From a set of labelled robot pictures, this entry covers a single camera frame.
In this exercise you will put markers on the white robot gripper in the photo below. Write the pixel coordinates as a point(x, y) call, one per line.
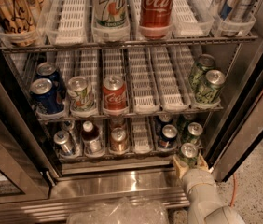
point(194, 180)

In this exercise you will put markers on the green can bottom shelf front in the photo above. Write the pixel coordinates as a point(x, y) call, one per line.
point(188, 154)

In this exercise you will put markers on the green can shelf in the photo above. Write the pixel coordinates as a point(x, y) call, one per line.
point(188, 154)
point(210, 86)
point(192, 133)
point(201, 66)

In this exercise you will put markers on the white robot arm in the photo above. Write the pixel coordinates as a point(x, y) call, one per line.
point(205, 205)

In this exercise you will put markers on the blue can bottom shelf front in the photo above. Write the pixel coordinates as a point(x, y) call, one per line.
point(168, 135)

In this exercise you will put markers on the green can bottom shelf rear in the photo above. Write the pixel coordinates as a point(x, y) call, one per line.
point(192, 133)

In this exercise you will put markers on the blue can bottom shelf rear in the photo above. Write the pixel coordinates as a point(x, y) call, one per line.
point(161, 121)

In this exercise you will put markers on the green can middle shelf front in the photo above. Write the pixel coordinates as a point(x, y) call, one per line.
point(210, 86)

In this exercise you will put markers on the copper can bottom shelf front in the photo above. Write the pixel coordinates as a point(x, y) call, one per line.
point(118, 140)

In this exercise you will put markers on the fridge right door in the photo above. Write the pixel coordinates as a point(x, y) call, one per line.
point(234, 132)

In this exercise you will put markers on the green can middle shelf rear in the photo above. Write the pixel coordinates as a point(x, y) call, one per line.
point(201, 66)

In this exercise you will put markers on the red Coca-Cola can middle shelf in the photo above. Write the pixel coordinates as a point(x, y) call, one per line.
point(114, 91)

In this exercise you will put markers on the stainless steel fridge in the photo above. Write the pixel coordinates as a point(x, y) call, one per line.
point(157, 77)

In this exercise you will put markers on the silver can bottom shelf rear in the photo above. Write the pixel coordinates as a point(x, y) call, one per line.
point(71, 127)

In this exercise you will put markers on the white 7up can middle shelf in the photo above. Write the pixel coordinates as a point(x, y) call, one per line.
point(80, 92)

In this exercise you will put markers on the silver can bottom shelf front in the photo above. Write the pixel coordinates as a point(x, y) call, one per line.
point(63, 140)

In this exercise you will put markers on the blue Pepsi can front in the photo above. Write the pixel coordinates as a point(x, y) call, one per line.
point(46, 96)

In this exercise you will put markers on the blue pepsi can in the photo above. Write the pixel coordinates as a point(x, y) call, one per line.
point(46, 96)
point(52, 72)

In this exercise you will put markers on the blue Pepsi can rear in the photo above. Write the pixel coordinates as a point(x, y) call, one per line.
point(52, 72)

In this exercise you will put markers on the Coca-Cola bottle top shelf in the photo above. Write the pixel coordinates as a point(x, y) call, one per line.
point(155, 18)

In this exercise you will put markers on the fridge left glass door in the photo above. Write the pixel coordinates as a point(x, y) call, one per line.
point(24, 146)

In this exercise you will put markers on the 7up bottle top shelf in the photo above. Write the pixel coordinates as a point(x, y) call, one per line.
point(110, 18)

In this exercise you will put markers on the dark bottle white cap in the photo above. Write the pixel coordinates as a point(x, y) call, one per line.
point(90, 135)

